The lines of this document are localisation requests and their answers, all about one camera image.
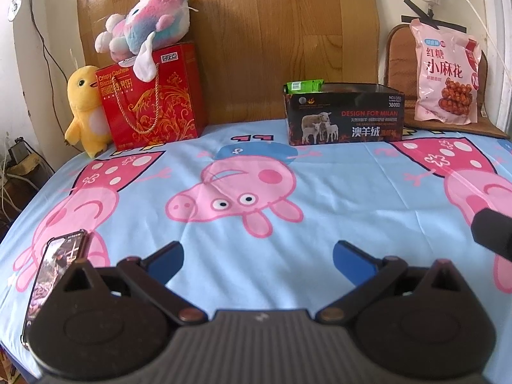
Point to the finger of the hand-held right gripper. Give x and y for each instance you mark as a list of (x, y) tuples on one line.
[(494, 234)]

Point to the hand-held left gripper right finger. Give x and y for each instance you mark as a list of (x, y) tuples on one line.
[(352, 262)]

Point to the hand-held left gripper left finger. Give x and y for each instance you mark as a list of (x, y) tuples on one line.
[(168, 262)]

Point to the black cardboard box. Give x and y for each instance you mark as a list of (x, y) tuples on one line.
[(360, 128)]

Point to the bright green snack packet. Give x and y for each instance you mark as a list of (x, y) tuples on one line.
[(306, 86)]

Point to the printed cartoon blanket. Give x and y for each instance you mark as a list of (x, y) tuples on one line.
[(340, 192)]

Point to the smartphone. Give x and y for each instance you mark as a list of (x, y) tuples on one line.
[(52, 264)]

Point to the red gift bag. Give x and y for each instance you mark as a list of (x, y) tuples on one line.
[(168, 100)]

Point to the pink snack bag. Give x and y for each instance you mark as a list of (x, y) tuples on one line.
[(444, 72)]

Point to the yellow plush chick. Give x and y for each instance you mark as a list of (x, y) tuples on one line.
[(86, 108)]

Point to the black power adapter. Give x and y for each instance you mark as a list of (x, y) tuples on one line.
[(18, 152)]

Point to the wooden chair with cushion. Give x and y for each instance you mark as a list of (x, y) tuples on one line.
[(400, 64)]

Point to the black tape strips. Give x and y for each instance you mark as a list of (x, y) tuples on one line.
[(448, 25)]

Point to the pink blue plush toy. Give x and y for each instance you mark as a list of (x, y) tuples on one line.
[(156, 20)]

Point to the wooden headboard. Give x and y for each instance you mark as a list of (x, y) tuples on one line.
[(260, 28)]

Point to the white window frame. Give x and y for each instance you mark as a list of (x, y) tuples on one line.
[(500, 48)]

